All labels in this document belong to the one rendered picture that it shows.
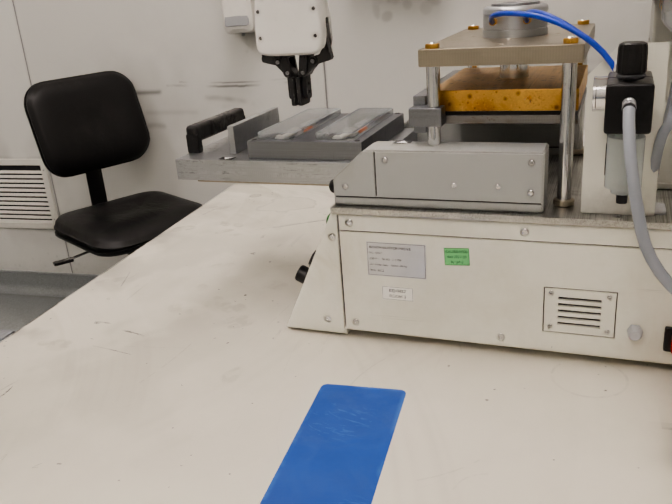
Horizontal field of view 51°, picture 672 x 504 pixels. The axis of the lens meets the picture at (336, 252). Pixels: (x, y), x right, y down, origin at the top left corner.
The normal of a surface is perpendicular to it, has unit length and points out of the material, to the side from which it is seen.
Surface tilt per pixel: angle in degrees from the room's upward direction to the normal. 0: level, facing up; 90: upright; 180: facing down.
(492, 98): 90
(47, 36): 90
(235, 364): 0
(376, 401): 0
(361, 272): 90
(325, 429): 0
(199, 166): 90
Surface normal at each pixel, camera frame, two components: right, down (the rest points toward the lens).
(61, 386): -0.07, -0.93
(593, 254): -0.36, 0.36
